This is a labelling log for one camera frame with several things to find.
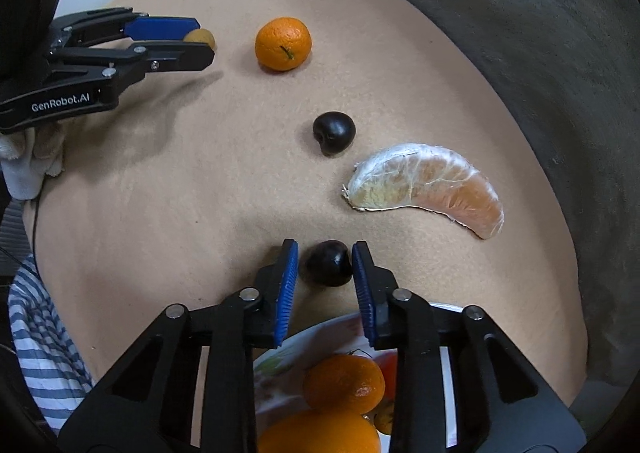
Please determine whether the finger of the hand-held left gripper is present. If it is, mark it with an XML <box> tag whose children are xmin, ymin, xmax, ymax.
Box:
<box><xmin>47</xmin><ymin>40</ymin><xmax>216</xmax><ymax>84</ymax></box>
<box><xmin>50</xmin><ymin>8</ymin><xmax>201</xmax><ymax>50</ymax></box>

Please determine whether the person's left hand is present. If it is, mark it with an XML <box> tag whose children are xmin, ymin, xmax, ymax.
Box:
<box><xmin>0</xmin><ymin>120</ymin><xmax>68</xmax><ymax>198</ymax></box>

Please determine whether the dark cherry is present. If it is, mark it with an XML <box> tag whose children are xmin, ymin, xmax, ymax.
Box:
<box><xmin>305</xmin><ymin>240</ymin><xmax>353</xmax><ymax>288</ymax></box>
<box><xmin>312</xmin><ymin>111</ymin><xmax>357</xmax><ymax>158</ymax></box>

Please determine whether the small mandarin orange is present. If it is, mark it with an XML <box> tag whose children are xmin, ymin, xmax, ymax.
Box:
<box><xmin>254</xmin><ymin>17</ymin><xmax>313</xmax><ymax>72</ymax></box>
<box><xmin>302</xmin><ymin>354</ymin><xmax>387</xmax><ymax>416</ymax></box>
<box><xmin>372</xmin><ymin>403</ymin><xmax>396</xmax><ymax>436</ymax></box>

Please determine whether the thin black cable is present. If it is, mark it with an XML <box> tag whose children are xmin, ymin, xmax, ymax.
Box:
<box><xmin>30</xmin><ymin>180</ymin><xmax>43</xmax><ymax>279</ymax></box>

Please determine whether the grey blanket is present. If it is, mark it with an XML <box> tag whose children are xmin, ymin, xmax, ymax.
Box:
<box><xmin>320</xmin><ymin>0</ymin><xmax>640</xmax><ymax>434</ymax></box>

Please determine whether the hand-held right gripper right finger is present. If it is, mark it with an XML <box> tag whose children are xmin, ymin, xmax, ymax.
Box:
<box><xmin>351</xmin><ymin>240</ymin><xmax>587</xmax><ymax>453</ymax></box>

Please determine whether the large orange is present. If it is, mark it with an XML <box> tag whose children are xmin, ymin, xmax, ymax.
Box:
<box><xmin>256</xmin><ymin>410</ymin><xmax>383</xmax><ymax>453</ymax></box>

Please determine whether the peeled pomelo segment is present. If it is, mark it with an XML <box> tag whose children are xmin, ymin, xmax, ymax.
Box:
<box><xmin>341</xmin><ymin>143</ymin><xmax>505</xmax><ymax>240</ymax></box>

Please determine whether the blue striped clothing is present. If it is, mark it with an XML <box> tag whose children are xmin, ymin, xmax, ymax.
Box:
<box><xmin>7</xmin><ymin>253</ymin><xmax>96</xmax><ymax>434</ymax></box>

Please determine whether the red cherry tomato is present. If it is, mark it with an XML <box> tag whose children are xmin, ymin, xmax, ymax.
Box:
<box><xmin>375</xmin><ymin>352</ymin><xmax>399</xmax><ymax>404</ymax></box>

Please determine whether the white floral plate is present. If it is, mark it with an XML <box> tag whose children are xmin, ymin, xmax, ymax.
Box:
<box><xmin>192</xmin><ymin>302</ymin><xmax>458</xmax><ymax>453</ymax></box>

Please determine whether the brown longan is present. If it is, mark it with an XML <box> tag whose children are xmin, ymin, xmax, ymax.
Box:
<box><xmin>182</xmin><ymin>29</ymin><xmax>217</xmax><ymax>52</ymax></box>

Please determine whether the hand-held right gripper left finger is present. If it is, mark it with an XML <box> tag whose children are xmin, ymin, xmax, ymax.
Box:
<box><xmin>57</xmin><ymin>239</ymin><xmax>300</xmax><ymax>453</ymax></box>

